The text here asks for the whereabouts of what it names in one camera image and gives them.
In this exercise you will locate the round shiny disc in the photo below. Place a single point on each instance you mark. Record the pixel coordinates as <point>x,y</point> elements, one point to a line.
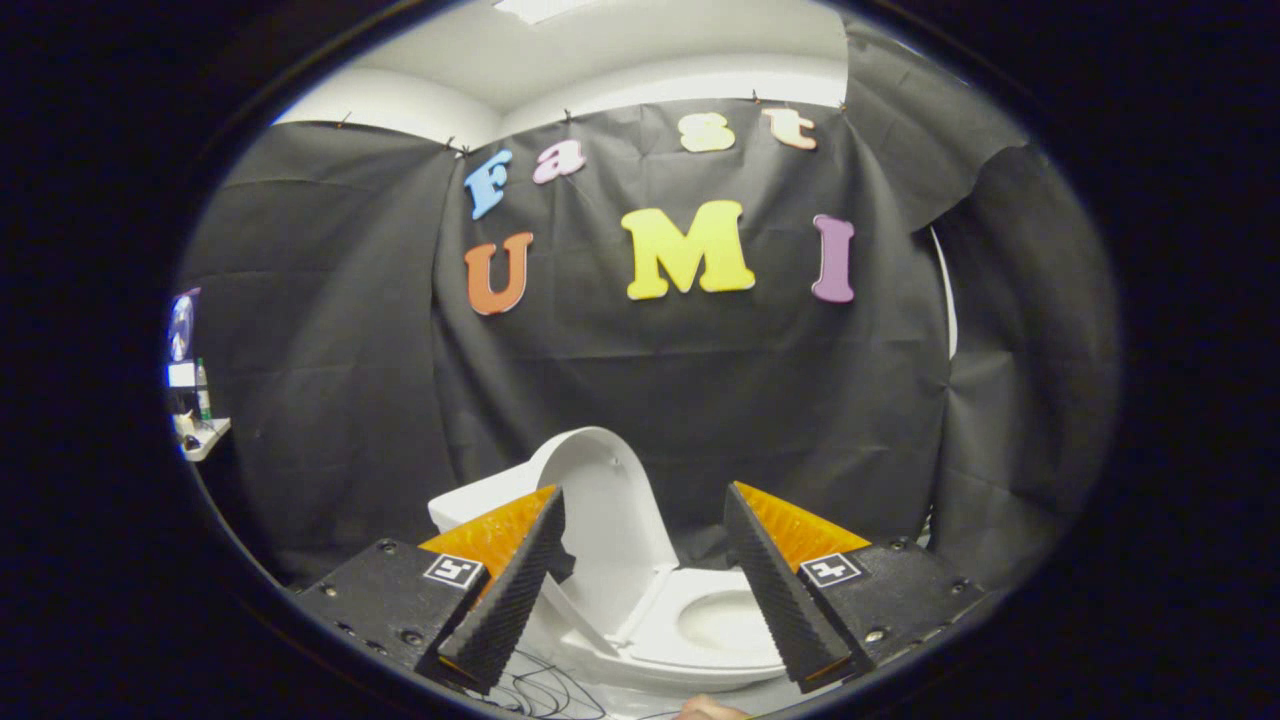
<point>181,325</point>

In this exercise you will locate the green bottle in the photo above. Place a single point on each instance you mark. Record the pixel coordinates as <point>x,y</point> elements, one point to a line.
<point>203,392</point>

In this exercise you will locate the white wall shelf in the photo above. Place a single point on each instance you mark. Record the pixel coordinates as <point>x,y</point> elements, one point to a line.
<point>208,438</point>

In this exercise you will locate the white toilet lid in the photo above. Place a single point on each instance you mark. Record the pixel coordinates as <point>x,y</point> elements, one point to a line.
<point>610,500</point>

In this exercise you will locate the black backdrop cloth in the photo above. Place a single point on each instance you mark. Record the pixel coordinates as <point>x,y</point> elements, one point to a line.
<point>700,380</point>

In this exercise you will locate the white toilet tank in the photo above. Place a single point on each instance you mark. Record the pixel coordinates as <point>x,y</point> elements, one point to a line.
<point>470,505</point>

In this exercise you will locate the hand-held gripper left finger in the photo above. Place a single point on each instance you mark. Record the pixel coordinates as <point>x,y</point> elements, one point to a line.
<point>510,595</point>

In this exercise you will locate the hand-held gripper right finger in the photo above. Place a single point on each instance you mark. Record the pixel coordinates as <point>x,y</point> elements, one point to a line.
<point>775,600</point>

